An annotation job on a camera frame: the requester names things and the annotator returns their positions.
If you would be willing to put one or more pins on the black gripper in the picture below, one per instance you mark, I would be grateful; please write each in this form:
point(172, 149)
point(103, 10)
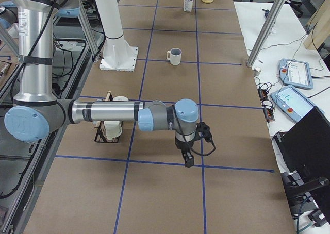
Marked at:
point(182, 144)

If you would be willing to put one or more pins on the white mug grey inside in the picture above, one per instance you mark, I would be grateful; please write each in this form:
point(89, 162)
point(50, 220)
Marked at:
point(174, 56)

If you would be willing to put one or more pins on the small metal cylinder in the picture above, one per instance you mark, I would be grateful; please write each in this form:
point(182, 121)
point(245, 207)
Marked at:
point(257, 71)

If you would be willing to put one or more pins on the white mug on rack upper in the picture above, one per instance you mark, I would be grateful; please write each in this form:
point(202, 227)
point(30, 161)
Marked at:
point(120, 99)

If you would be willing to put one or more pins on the teach pendant tablet near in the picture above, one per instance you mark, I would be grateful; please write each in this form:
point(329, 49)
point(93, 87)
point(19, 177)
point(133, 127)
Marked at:
point(292, 102)

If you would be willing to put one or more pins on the teach pendant tablet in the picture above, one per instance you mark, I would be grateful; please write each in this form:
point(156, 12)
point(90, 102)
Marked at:
point(296, 73)
point(292, 102)

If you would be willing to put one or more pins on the black laptop monitor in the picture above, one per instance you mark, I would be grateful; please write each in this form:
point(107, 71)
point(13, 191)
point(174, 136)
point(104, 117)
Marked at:
point(305, 149)

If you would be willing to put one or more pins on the teach pendant tablet far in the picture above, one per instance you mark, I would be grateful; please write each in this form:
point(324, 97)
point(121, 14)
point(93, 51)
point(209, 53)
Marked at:
point(296, 73)

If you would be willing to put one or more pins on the black wire mug rack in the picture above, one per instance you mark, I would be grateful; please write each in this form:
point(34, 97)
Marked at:
point(100, 136)

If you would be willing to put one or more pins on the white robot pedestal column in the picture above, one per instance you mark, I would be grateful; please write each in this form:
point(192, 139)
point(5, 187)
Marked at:
point(117, 54)

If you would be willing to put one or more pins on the aluminium frame post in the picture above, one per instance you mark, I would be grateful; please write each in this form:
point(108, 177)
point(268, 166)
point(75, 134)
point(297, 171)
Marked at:
point(266, 28)

